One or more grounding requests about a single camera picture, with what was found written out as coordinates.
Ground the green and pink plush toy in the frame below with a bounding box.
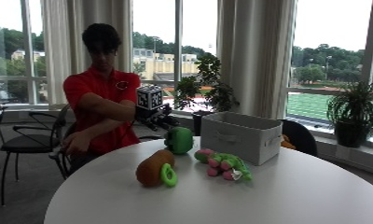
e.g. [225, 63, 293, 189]
[193, 148, 253, 182]

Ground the white curtain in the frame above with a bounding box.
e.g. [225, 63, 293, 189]
[40, 0, 135, 110]
[216, 0, 298, 120]

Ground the orange plush toy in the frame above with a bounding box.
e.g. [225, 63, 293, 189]
[280, 133, 297, 150]

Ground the spiky potted plant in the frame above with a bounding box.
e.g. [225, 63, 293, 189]
[326, 81, 373, 148]

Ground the tall leafy potted plant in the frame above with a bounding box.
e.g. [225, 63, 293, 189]
[173, 51, 241, 137]

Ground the white fabric storage box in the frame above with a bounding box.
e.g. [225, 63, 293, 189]
[199, 111, 285, 166]

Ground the white marker cube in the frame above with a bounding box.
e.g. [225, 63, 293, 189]
[136, 84, 164, 111]

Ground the the person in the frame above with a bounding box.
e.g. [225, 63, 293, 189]
[60, 22, 143, 173]

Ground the brown kiwi plush toy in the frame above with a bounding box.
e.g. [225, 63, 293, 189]
[135, 148, 179, 189]

